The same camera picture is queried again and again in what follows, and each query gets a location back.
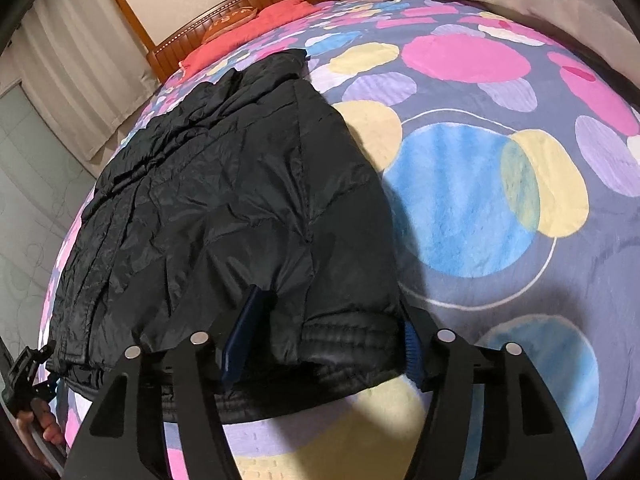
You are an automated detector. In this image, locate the person left hand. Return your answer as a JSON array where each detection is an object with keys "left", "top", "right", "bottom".
[{"left": 15, "top": 398, "right": 65, "bottom": 460}]

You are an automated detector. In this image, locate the red pillow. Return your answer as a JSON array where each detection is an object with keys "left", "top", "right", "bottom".
[{"left": 179, "top": 0, "right": 319, "bottom": 80}]

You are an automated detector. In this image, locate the white window curtain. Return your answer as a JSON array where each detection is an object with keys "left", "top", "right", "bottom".
[{"left": 9, "top": 0, "right": 160, "bottom": 162}]

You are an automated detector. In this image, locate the black puffer jacket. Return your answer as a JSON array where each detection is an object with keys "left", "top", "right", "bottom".
[{"left": 47, "top": 49, "right": 405, "bottom": 424}]

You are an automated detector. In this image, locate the wooden headboard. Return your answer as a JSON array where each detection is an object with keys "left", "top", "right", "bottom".
[{"left": 146, "top": 0, "right": 338, "bottom": 84}]

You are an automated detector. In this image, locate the colourful polka dot bedspread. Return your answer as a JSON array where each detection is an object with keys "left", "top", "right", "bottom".
[{"left": 37, "top": 0, "right": 640, "bottom": 480}]

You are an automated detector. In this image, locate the wooden wall trim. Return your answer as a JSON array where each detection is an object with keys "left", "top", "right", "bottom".
[{"left": 115, "top": 0, "right": 155, "bottom": 51}]

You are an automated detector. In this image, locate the orange embroidered cushion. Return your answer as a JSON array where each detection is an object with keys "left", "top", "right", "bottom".
[{"left": 201, "top": 6, "right": 258, "bottom": 44}]

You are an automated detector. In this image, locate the frosted glass wardrobe door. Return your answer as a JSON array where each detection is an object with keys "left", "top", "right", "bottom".
[{"left": 0, "top": 84, "right": 94, "bottom": 354}]

